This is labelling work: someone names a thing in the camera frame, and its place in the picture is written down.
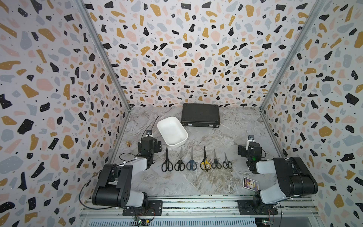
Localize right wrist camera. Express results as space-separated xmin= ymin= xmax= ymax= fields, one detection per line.
xmin=246 ymin=135 xmax=254 ymax=150

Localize black handled steel scissors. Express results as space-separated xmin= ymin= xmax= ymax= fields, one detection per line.
xmin=174 ymin=148 xmax=185 ymax=171

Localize large black handled scissors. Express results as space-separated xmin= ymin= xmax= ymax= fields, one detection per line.
xmin=211 ymin=150 xmax=222 ymax=169

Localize blue handled scissors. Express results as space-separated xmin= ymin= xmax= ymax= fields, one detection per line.
xmin=186 ymin=148 xmax=197 ymax=171

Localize yellow black scissors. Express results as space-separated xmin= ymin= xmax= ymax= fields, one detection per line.
xmin=200 ymin=147 xmax=211 ymax=172

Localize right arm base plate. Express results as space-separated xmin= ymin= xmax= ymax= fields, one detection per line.
xmin=237 ymin=200 xmax=278 ymax=215

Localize purple card box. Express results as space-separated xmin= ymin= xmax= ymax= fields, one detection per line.
xmin=243 ymin=177 xmax=260 ymax=192

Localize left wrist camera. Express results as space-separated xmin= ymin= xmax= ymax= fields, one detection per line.
xmin=146 ymin=130 xmax=153 ymax=137

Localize all black scissors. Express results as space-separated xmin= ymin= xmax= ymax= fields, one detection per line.
xmin=161 ymin=148 xmax=174 ymax=172

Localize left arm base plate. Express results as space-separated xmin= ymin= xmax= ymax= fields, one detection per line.
xmin=123 ymin=200 xmax=163 ymax=217

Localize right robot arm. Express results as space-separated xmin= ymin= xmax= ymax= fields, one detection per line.
xmin=238 ymin=141 xmax=318 ymax=209

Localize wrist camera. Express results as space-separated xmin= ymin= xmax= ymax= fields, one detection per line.
xmin=246 ymin=135 xmax=254 ymax=150
xmin=146 ymin=130 xmax=153 ymax=137

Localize aluminium rail frame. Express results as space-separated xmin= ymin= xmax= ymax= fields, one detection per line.
xmin=80 ymin=195 xmax=324 ymax=227

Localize small black scissors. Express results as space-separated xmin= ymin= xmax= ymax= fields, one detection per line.
xmin=223 ymin=153 xmax=233 ymax=169

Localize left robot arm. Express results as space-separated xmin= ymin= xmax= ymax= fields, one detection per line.
xmin=92 ymin=136 xmax=162 ymax=208

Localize black ribbed hard case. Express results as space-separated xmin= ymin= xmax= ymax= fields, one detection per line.
xmin=181 ymin=103 xmax=220 ymax=128

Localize white plastic storage box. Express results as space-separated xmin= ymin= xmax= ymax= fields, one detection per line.
xmin=157 ymin=116 xmax=188 ymax=149

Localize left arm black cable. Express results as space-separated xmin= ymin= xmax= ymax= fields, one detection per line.
xmin=78 ymin=170 xmax=114 ymax=211

